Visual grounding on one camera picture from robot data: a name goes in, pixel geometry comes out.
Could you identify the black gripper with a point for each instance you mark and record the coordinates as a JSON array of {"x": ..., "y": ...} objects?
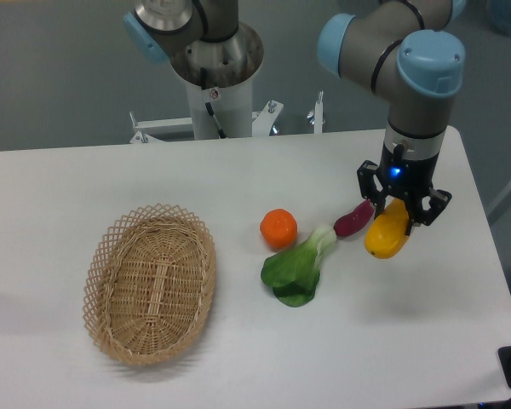
[{"x": 423, "y": 203}]

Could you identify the yellow mango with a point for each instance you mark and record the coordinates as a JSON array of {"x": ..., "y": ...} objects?
[{"x": 386, "y": 235}]

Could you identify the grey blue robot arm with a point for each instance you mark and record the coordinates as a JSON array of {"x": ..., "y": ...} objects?
[{"x": 400, "y": 52}]

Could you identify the purple sweet potato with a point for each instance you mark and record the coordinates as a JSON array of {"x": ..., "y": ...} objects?
[{"x": 355, "y": 220}]

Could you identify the orange tangerine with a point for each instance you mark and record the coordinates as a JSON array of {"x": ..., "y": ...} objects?
[{"x": 278, "y": 228}]

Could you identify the green bok choy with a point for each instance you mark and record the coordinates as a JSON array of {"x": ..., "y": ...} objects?
[{"x": 294, "y": 274}]

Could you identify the woven wicker basket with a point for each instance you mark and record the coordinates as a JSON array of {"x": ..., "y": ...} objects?
[{"x": 150, "y": 285}]

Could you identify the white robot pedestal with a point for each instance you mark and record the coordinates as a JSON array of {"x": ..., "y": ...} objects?
[{"x": 216, "y": 113}]

